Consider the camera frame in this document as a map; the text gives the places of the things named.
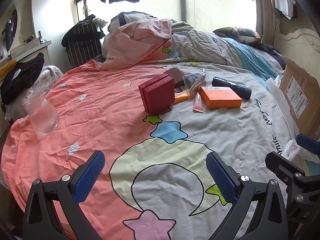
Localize dark blue shampoo bottle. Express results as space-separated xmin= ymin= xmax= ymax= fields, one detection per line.
xmin=212 ymin=76 xmax=252 ymax=100

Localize orange box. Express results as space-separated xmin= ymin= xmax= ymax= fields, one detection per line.
xmin=200 ymin=87 xmax=242 ymax=109

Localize pink cosmetic tube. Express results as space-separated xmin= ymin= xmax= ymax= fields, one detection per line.
xmin=193 ymin=92 xmax=203 ymax=113

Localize orange cosmetic tube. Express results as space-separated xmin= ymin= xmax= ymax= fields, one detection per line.
xmin=175 ymin=92 xmax=189 ymax=103

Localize cotton swab plastic bag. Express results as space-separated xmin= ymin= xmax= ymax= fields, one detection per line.
xmin=183 ymin=69 xmax=207 ymax=98

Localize red gift box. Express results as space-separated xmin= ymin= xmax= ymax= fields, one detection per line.
xmin=138 ymin=73 xmax=175 ymax=115

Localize cardboard box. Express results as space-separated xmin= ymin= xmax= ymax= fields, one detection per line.
xmin=280 ymin=55 xmax=319 ymax=140

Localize white bed headboard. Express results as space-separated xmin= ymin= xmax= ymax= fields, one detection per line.
xmin=274 ymin=19 xmax=319 ymax=73

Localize clear glass vase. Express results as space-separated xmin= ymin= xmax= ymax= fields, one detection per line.
xmin=25 ymin=80 xmax=59 ymax=135

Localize patterned dark pillow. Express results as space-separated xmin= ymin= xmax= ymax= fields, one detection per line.
xmin=213 ymin=27 xmax=261 ymax=44

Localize brown zip case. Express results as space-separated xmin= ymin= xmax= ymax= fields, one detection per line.
xmin=165 ymin=67 xmax=185 ymax=88

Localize black clothes pile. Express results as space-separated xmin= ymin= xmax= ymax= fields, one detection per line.
xmin=1 ymin=53 xmax=44 ymax=105

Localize white desk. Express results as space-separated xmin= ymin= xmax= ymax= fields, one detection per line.
xmin=1 ymin=38 xmax=52 ymax=67

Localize black striped suitcase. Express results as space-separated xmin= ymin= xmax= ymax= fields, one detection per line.
xmin=61 ymin=14 xmax=105 ymax=68

